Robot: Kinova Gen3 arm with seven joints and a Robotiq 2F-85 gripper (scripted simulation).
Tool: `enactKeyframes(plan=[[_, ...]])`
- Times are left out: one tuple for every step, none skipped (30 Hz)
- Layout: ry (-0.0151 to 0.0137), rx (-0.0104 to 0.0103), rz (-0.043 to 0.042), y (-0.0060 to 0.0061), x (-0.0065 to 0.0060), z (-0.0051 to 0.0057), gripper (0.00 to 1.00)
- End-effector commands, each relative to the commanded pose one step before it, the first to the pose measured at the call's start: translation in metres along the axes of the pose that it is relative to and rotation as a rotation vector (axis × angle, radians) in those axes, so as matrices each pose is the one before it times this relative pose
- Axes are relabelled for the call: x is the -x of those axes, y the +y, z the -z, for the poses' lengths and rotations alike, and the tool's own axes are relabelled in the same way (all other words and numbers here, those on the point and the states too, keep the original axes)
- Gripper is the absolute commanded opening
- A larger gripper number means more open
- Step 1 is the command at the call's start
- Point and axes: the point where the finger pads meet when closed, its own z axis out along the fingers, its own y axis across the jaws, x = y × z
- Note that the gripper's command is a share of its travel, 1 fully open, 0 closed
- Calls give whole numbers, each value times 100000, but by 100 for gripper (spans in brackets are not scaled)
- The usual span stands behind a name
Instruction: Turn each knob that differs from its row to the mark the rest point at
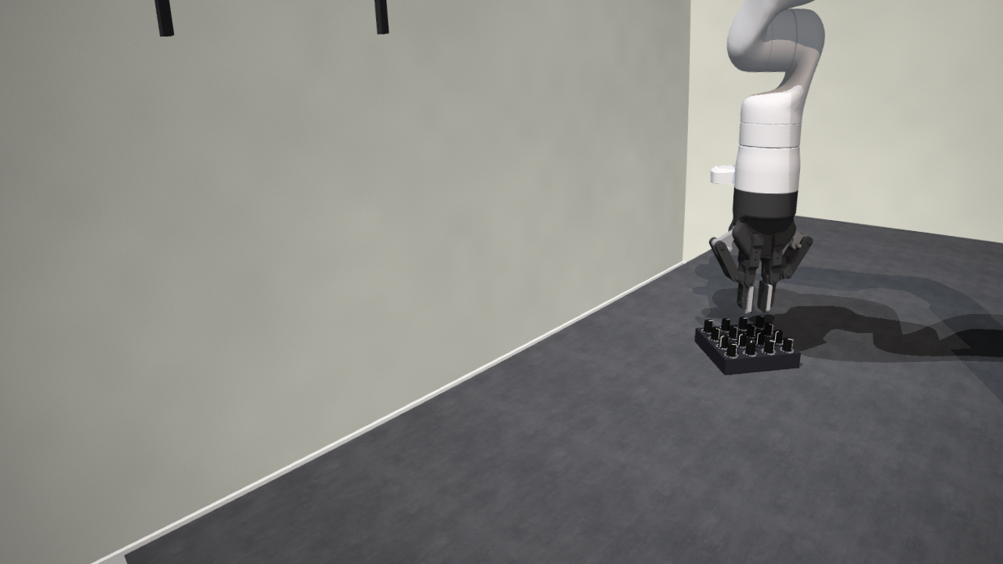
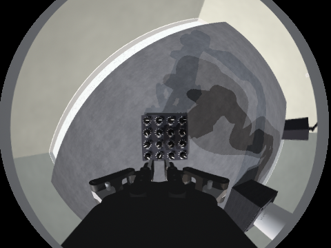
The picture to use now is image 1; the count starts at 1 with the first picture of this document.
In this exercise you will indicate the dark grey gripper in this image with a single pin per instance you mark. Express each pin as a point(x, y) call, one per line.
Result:
point(761, 240)

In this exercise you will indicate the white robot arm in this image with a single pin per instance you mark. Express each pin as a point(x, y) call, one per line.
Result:
point(768, 157)

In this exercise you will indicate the black knob box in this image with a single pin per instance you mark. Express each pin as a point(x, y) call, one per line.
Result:
point(765, 351)

